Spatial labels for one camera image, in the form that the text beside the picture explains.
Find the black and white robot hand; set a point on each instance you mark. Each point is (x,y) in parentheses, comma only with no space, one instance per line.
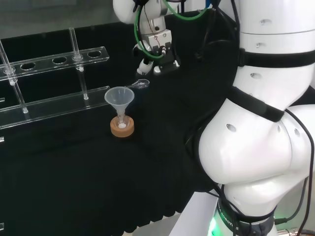
(157,39)

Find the clear glass weighing funnel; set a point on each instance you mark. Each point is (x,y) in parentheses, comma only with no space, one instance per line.
(141,84)

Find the clear plastic funnel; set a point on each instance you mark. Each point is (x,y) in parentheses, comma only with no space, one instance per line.
(119,96)

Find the clear acrylic funnel stand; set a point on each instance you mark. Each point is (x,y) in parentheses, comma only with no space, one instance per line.
(49,108)

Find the black bench cloth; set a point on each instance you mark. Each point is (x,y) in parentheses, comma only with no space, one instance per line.
(86,177)

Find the pale board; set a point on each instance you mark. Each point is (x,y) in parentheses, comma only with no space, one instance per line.
(194,216)

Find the clear plastic rack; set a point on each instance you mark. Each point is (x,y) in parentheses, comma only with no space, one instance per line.
(1,139)

